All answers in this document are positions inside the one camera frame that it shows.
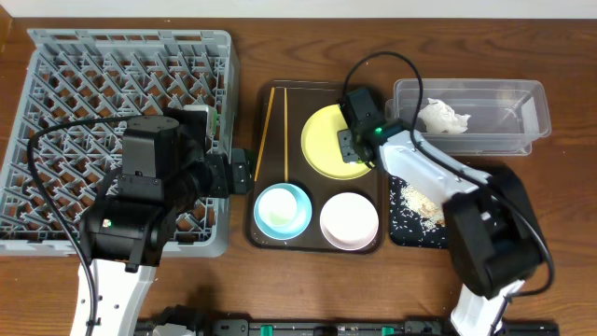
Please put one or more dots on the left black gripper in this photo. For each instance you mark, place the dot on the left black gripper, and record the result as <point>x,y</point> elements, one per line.
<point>239,171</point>

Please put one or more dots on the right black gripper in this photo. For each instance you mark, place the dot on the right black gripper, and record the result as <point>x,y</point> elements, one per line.
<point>348,145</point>

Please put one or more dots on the yellow round plate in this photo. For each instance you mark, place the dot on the yellow round plate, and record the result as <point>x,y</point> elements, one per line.
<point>321,147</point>

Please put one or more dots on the white tissue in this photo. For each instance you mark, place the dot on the white tissue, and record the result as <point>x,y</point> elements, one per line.
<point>438,117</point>

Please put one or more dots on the wooden chopstick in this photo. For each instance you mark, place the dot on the wooden chopstick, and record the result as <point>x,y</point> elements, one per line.
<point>263,137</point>
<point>286,142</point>

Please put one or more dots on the pink white bowl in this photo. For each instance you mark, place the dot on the pink white bowl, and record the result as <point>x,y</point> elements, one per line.
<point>349,221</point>

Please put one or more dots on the white cup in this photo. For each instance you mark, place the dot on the white cup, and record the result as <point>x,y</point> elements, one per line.
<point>277,207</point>

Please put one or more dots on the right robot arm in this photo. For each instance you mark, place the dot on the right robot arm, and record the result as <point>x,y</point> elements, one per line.
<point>494,240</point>

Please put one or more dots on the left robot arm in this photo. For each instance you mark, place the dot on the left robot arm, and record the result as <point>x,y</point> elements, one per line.
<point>165,170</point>

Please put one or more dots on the light blue bowl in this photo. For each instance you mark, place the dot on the light blue bowl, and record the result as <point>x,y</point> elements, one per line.
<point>297,226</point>

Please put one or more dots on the dark brown serving tray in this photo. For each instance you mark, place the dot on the dark brown serving tray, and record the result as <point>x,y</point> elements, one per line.
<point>304,99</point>

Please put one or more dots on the clear plastic container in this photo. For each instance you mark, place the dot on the clear plastic container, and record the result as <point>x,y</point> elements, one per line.
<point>505,115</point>

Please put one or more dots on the black rectangular tray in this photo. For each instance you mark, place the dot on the black rectangular tray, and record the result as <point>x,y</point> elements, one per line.
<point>410,228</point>

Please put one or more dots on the grey plastic dish rack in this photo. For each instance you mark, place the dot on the grey plastic dish rack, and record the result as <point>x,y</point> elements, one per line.
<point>61,147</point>

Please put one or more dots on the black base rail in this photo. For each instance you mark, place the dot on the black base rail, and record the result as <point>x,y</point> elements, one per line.
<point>243,327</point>

